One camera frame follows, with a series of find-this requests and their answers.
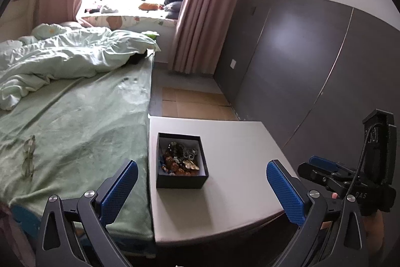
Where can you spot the person's right hand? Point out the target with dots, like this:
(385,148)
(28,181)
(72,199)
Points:
(375,232)

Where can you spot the pink right curtain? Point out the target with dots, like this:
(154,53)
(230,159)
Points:
(200,35)

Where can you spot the eyeglasses on bed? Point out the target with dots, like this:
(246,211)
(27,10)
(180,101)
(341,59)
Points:
(28,154)

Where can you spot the white wall socket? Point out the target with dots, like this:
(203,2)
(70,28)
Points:
(233,63)

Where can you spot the light green crumpled duvet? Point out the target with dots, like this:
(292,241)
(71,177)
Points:
(53,52)

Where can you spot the patterned window seat cushion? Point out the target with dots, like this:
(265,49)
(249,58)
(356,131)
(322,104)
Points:
(118,21)

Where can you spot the green bed blanket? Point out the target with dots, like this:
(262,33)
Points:
(84,129)

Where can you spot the orange plush toy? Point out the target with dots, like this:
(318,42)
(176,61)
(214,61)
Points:
(148,7)

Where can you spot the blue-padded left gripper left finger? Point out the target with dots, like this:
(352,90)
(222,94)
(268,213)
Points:
(58,243)

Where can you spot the black square jewelry box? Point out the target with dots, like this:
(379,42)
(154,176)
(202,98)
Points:
(180,162)

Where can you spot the flattened cardboard on floor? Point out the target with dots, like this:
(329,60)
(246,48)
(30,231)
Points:
(189,104)

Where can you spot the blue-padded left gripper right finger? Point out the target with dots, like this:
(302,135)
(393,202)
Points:
(330,231)

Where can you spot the dark grey pillow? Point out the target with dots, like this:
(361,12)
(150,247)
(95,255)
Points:
(172,8)

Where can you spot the dark grey wardrobe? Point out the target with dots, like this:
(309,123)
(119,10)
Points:
(310,71)

